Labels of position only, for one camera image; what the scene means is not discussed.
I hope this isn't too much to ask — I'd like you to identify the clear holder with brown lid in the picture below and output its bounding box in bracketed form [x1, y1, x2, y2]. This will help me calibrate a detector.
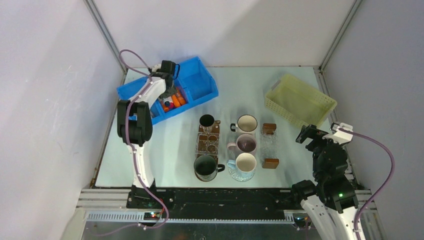
[260, 123, 280, 170]

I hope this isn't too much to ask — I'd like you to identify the cream mug with black rim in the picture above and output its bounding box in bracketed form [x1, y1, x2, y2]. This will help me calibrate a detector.
[230, 114, 258, 135]

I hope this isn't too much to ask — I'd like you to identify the pink mug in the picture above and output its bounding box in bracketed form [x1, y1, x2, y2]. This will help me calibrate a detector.
[226, 134, 257, 158]

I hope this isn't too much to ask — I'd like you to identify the brown metallic cup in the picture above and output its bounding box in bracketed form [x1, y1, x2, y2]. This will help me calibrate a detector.
[199, 114, 221, 134]

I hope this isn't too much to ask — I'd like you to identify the light blue mug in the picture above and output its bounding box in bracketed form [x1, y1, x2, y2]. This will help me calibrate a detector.
[226, 153, 257, 173]

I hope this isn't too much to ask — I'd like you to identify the clear textured two-hole holder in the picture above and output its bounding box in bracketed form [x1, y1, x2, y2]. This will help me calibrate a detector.
[194, 132, 219, 163]

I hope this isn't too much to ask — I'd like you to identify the brown wooden oval tray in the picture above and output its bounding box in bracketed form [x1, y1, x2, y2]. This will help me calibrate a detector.
[195, 120, 221, 165]

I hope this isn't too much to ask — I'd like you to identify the dark green mug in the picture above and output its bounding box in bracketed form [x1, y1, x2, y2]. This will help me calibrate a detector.
[193, 155, 226, 182]

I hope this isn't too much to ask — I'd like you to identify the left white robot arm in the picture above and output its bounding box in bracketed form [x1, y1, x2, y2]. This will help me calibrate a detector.
[117, 60, 177, 188]

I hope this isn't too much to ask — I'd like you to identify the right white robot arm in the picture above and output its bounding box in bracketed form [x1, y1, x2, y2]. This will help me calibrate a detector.
[290, 123, 363, 240]

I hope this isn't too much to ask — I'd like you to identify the white toothpaste tube dark cap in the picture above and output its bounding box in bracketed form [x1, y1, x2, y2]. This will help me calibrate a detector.
[162, 96, 174, 109]

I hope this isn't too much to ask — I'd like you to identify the orange Beyou toothpaste tube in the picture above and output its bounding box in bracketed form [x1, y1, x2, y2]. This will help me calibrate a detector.
[176, 88, 187, 106]

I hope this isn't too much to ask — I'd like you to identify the clear textured oval tray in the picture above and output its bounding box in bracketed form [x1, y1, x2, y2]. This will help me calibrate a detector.
[228, 167, 256, 182]

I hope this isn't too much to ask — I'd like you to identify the blue three-compartment bin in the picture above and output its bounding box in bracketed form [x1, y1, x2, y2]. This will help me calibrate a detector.
[116, 55, 220, 126]

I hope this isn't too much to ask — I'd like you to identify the small orange tube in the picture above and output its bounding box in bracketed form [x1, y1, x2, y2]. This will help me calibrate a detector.
[160, 101, 171, 113]

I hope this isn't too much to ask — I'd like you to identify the cream perforated basket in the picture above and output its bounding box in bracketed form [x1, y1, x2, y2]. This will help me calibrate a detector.
[264, 74, 337, 128]

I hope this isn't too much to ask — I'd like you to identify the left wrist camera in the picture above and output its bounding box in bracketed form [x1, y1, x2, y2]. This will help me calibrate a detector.
[148, 63, 162, 73]

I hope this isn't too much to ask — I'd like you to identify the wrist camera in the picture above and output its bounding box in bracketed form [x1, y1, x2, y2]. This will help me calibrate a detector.
[148, 63, 162, 73]
[322, 122, 353, 145]

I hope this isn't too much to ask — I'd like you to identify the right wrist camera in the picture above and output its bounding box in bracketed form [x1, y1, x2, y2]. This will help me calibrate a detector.
[322, 122, 353, 145]

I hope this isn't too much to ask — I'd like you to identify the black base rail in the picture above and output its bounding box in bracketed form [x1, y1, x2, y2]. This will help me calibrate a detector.
[126, 186, 317, 221]

